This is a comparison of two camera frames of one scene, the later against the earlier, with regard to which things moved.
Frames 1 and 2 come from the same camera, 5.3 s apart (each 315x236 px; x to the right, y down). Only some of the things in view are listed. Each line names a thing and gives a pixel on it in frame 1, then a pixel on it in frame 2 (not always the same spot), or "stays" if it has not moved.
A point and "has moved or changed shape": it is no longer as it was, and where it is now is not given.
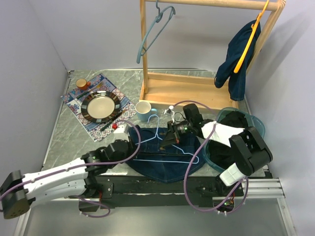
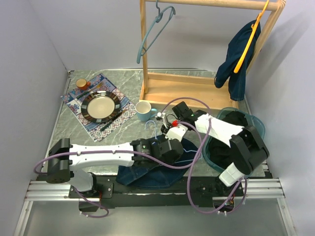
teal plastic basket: x=252 y=115 stays
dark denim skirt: x=226 y=71 stays
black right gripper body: x=183 y=128 to x=164 y=129
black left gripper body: x=129 y=152 to x=161 y=141
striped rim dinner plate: x=100 y=106 stays
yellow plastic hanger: x=248 y=43 stays
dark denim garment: x=162 y=163 has moved or changed shape
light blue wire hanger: x=159 y=136 has moved or changed shape
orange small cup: x=82 y=84 stays
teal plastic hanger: x=156 y=20 stays
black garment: x=221 y=154 stays
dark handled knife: x=111 y=120 stays
